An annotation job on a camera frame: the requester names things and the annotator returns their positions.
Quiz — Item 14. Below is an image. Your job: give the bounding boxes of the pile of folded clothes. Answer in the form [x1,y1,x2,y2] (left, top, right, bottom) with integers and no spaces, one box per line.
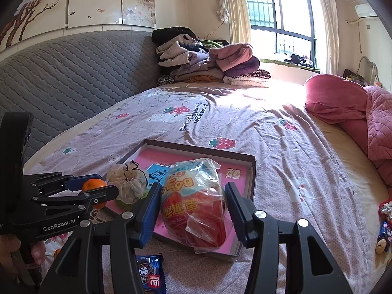
[152,27,271,88]

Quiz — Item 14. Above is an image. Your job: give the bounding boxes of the small blue snack packet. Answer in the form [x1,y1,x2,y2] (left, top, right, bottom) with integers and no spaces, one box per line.
[378,220,392,245]

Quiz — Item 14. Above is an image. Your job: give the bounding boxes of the pink quilted blanket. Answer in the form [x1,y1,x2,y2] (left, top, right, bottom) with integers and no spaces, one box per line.
[338,85,392,187]

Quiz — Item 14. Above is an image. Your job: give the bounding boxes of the grey cardboard box tray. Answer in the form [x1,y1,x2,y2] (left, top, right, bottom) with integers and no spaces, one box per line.
[106,139,257,263]

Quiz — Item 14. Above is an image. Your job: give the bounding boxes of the black framed window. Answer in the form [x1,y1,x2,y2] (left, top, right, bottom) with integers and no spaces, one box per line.
[243,0,316,68]

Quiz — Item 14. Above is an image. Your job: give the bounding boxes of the blossom wall painting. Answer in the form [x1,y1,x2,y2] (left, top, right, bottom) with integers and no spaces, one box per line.
[0,0,156,49]

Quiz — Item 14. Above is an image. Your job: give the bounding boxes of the brown patterned bag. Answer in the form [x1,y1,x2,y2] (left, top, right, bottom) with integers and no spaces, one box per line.
[343,69,366,85]

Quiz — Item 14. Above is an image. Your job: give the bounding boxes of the white air conditioner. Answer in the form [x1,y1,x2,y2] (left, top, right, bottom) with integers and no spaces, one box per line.
[354,4,377,18]

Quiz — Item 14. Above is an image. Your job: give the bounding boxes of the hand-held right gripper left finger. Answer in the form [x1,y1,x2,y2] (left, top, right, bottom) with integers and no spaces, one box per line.
[46,183,163,294]

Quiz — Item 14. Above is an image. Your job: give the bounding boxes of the person's left hand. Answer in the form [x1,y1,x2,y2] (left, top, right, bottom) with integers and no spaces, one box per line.
[0,233,47,267]

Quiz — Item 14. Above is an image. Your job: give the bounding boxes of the printed strawberry bed sheet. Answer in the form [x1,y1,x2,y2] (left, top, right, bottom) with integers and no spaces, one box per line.
[24,84,372,294]

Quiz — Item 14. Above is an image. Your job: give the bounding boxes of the green hair scrunchie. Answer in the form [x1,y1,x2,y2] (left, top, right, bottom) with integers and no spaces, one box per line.
[115,190,149,212]

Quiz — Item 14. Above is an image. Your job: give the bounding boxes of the pink pillow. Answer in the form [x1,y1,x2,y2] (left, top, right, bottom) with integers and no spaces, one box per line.
[304,74,369,124]

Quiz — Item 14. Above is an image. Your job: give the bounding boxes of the blue cookie packet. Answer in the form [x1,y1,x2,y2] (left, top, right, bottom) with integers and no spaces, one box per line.
[135,254,166,294]

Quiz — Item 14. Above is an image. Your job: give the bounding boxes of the white cable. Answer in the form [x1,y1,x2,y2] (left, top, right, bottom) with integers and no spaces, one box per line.
[358,56,379,86]

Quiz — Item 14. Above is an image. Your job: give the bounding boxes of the dark clothes on sill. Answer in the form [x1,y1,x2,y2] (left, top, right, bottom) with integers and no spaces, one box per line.
[283,53,314,68]

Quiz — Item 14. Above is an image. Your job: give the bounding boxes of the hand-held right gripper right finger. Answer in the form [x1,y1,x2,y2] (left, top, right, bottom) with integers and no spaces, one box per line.
[224,182,342,294]

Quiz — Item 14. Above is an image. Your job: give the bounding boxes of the white drawstring pouch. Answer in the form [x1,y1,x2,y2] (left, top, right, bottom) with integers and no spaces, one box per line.
[106,161,149,204]

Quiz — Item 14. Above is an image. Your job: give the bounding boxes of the grey quilted headboard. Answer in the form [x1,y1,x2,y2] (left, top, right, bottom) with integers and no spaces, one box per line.
[0,30,161,166]

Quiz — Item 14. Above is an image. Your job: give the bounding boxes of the red white candy wrapper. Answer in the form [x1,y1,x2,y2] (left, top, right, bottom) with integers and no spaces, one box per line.
[379,200,392,221]

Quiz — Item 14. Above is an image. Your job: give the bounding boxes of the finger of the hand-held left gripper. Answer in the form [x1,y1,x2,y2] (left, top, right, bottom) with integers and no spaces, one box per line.
[31,184,119,211]
[29,173,106,195]

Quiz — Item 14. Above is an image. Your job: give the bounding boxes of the cream curtain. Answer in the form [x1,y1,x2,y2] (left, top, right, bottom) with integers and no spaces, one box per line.
[315,0,339,74]
[214,0,252,46]

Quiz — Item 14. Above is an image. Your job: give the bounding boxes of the red egg toy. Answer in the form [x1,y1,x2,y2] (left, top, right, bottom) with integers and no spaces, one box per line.
[160,158,228,249]

